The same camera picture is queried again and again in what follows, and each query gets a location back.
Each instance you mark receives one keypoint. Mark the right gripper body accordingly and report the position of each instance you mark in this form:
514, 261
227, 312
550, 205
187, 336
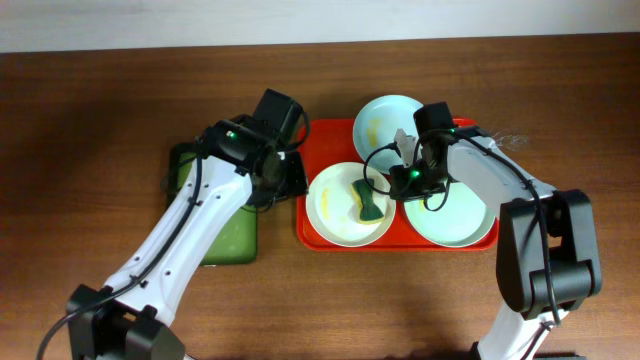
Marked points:
415, 181

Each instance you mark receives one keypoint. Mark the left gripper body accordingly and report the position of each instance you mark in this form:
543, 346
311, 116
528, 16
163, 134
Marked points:
295, 176

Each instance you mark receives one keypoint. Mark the pale green plate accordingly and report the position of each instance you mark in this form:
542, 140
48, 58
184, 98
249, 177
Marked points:
462, 221

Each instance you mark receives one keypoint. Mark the cream white plate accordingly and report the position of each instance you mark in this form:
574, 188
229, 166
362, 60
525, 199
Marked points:
333, 211

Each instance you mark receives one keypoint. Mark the green yellow sponge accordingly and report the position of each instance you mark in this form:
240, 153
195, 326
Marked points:
368, 212

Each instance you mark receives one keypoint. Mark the light blue plate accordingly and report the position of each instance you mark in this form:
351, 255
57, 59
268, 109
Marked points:
378, 121

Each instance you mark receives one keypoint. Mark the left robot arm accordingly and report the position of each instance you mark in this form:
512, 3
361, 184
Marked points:
249, 160

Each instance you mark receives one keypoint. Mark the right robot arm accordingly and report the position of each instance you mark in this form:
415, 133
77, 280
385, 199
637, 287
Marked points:
547, 257

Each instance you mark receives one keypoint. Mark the green rectangular tray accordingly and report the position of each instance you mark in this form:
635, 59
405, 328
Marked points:
236, 243

